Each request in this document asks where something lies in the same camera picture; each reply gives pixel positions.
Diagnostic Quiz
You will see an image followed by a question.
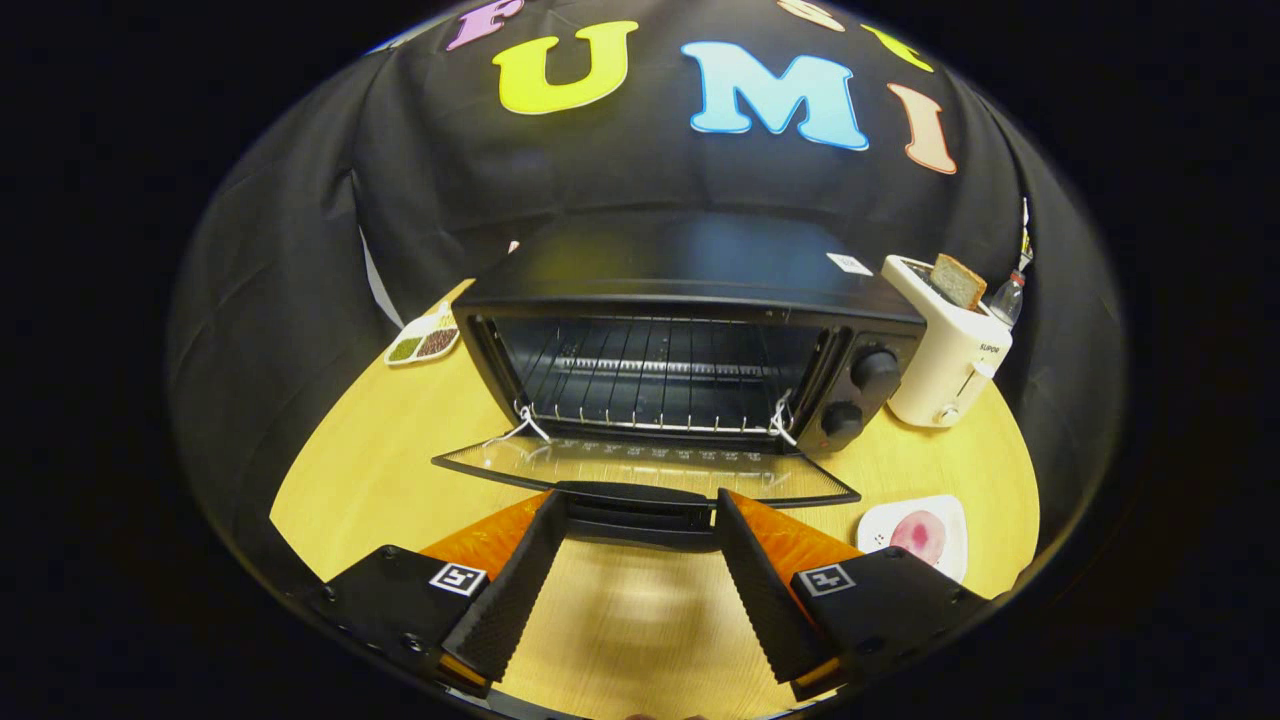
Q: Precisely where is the white square plate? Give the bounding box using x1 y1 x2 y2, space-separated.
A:
856 494 969 585

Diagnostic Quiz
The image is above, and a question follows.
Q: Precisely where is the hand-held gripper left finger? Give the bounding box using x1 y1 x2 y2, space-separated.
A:
300 490 569 699

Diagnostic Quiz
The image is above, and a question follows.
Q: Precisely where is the pink ham slice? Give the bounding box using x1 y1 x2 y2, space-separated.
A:
890 510 949 566

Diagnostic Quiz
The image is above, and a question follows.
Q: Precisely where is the clear water bottle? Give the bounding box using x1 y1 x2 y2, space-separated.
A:
990 268 1029 329

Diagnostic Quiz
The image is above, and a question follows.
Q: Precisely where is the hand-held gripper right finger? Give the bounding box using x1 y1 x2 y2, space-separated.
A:
714 488 1001 701

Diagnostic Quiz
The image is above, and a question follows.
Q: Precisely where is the black toaster oven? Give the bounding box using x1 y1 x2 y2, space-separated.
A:
432 210 928 551

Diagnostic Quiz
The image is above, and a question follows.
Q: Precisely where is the divided white snack dish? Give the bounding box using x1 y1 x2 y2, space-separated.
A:
384 300 463 367

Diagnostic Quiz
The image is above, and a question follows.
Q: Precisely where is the white toaster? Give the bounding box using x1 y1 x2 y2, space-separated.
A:
880 254 1014 429

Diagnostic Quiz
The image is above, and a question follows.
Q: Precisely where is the brown bread slice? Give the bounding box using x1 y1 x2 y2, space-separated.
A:
930 253 988 311

